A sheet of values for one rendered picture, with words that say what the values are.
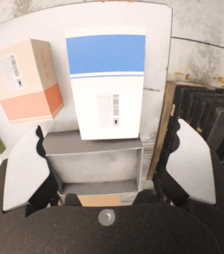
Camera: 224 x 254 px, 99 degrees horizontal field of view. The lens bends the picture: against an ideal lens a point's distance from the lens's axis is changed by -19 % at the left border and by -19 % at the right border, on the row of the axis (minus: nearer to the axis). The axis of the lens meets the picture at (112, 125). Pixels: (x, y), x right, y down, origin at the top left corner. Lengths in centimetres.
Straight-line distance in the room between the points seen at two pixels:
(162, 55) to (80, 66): 19
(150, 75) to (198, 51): 97
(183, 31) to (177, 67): 29
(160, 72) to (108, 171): 31
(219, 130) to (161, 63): 71
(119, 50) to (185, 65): 101
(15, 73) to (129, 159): 34
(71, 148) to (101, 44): 22
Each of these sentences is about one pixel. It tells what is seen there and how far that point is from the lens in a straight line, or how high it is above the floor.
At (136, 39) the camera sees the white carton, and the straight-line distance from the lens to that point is 20.
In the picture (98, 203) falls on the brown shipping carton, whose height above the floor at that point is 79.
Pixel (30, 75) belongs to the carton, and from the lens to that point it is 26.
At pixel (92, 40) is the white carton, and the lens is 20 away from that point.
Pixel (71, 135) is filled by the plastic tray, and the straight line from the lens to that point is 34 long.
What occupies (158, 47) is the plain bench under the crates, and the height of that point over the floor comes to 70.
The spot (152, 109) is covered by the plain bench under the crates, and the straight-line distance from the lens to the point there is 34.
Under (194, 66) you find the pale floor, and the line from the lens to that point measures 124.
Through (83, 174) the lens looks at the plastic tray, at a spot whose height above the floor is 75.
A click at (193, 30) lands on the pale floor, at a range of 123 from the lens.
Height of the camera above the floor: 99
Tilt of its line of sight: 58 degrees down
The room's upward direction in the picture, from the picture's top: 177 degrees clockwise
